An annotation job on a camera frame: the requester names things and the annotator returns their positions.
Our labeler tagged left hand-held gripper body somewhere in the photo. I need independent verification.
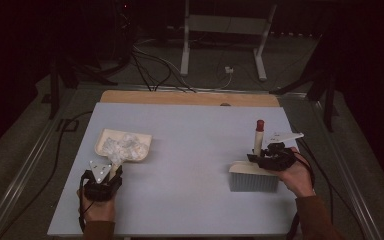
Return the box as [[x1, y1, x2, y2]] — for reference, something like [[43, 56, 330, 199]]
[[79, 159, 124, 203]]

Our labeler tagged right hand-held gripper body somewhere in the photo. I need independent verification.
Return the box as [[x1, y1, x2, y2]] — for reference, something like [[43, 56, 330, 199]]
[[259, 132, 305, 172]]

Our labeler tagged cream brush with red cap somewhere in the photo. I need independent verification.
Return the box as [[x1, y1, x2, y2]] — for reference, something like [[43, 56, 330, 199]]
[[228, 119, 280, 193]]

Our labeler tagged pile of white paper scraps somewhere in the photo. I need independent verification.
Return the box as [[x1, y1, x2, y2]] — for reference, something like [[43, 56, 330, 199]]
[[100, 133, 149, 165]]

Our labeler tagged cream plastic dustpan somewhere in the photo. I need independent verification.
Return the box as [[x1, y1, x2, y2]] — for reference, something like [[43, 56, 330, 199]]
[[94, 128, 153, 180]]

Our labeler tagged person's left hand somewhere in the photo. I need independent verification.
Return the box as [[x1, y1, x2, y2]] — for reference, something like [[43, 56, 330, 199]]
[[76, 189, 117, 223]]

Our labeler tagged person's right hand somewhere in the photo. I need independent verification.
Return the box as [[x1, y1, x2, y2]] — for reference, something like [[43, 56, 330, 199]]
[[272, 148, 316, 199]]

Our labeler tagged pale blue table mat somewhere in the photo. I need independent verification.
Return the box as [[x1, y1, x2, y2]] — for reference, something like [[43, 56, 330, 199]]
[[47, 102, 303, 238]]

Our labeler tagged black tripod stand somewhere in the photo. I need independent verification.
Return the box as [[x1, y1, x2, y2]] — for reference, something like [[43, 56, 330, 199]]
[[47, 49, 118, 120], [269, 33, 340, 133]]

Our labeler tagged white metal stand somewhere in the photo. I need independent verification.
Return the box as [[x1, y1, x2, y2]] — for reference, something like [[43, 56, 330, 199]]
[[179, 0, 278, 82]]

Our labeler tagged dark equipment rack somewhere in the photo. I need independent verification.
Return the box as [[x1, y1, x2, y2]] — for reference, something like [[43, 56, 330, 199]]
[[111, 0, 138, 64]]

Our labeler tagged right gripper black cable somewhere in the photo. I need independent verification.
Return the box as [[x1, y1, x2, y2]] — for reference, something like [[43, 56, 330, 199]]
[[284, 148, 316, 240]]

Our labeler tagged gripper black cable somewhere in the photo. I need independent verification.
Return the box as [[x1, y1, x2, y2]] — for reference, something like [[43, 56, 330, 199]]
[[284, 148, 316, 240], [77, 173, 89, 233]]

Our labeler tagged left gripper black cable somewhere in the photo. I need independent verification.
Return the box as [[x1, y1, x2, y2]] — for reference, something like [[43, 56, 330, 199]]
[[77, 173, 89, 233]]

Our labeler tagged long black floor cable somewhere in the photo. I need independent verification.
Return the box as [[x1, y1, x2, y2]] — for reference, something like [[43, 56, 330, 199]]
[[0, 110, 94, 240]]

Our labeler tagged metal floor rail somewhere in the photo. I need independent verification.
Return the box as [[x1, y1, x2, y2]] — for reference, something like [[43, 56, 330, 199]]
[[0, 114, 63, 240], [311, 99, 384, 240]]

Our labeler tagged white cable with plug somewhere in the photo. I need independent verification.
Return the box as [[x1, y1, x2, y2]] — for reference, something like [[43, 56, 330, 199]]
[[193, 65, 235, 92]]

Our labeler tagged bundle of black floor cables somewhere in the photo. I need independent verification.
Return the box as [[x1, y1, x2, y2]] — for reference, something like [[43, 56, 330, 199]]
[[130, 41, 199, 93]]

